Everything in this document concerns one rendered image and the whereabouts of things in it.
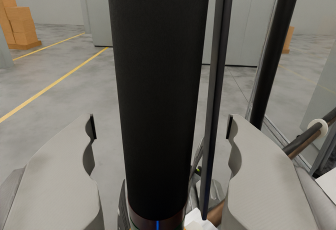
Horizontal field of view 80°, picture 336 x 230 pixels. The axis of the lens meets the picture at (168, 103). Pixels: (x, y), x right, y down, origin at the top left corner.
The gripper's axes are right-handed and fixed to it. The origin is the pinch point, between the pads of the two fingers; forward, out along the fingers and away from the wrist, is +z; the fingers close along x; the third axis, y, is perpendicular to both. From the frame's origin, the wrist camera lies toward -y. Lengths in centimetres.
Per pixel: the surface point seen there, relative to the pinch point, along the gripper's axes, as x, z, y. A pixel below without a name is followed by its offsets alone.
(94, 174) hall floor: -68, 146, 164
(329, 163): 55, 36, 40
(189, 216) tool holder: 2.6, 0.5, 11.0
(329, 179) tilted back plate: 41, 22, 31
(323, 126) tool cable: 24.5, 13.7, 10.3
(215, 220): 4.9, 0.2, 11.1
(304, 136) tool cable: 19.5, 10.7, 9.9
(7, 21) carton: -476, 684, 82
